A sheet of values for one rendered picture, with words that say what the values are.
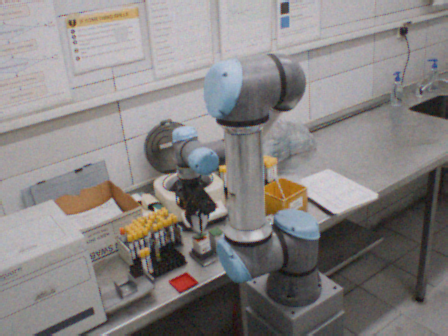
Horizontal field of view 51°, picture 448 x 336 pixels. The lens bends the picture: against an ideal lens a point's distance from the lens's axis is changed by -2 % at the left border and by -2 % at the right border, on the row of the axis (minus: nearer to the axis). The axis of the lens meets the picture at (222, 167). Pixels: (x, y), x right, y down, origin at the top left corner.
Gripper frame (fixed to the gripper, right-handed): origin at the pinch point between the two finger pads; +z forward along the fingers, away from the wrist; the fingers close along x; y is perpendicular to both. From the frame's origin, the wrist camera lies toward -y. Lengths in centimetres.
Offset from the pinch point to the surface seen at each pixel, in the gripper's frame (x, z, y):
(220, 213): -18.0, 6.9, 15.1
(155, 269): 16.5, 8.3, 3.4
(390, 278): -129, 98, 14
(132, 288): 27.5, 6.2, -2.7
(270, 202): -32.8, 3.5, 3.5
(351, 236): -115, 71, 32
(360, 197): -66, 9, -12
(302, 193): -43.3, 1.6, -2.5
